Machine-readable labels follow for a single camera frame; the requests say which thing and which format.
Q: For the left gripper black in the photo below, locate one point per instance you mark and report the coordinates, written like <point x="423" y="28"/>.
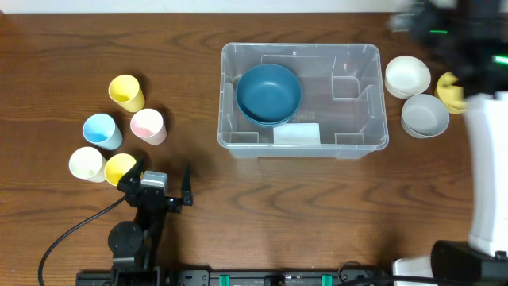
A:
<point x="157" y="197"/>

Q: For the yellow bowl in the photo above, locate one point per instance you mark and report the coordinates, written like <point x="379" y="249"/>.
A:
<point x="451" y="95"/>

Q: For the white bowl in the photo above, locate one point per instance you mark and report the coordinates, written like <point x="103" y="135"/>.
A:
<point x="406" y="76"/>

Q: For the grey bowl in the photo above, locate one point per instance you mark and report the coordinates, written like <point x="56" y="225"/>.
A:
<point x="424" y="116"/>

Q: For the dark teal bowl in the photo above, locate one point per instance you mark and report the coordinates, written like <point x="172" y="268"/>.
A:
<point x="268" y="115"/>
<point x="269" y="83"/>

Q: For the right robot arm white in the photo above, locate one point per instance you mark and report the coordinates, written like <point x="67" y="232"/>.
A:
<point x="482" y="259"/>

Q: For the yellow cup near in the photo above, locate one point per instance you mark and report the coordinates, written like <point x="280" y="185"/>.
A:
<point x="117" y="166"/>

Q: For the yellow cup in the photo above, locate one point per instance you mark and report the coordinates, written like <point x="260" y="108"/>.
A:
<point x="125" y="90"/>
<point x="117" y="166"/>

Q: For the pink cup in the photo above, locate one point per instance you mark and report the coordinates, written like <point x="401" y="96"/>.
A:
<point x="149" y="126"/>

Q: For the cream white cup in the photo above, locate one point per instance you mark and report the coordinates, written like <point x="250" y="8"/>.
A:
<point x="87" y="163"/>

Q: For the light blue cup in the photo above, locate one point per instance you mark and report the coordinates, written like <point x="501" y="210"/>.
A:
<point x="102" y="130"/>

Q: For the yellow cup far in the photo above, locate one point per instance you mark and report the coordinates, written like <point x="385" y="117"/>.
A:
<point x="125" y="90"/>

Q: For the clear plastic storage bin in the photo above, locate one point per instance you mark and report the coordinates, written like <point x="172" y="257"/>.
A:
<point x="342" y="114"/>

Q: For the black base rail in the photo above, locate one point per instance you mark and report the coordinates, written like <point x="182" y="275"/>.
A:
<point x="203" y="277"/>

